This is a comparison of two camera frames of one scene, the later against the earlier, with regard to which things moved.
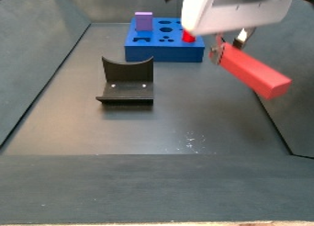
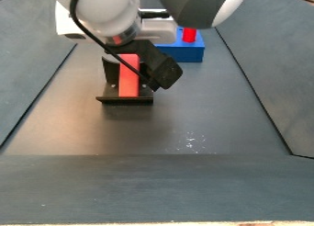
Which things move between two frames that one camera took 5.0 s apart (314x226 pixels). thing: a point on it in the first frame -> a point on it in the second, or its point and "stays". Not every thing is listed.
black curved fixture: [129, 83] stays
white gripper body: [213, 11] -> [154, 30]
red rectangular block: [257, 74] -> [129, 80]
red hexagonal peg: [187, 37] stays
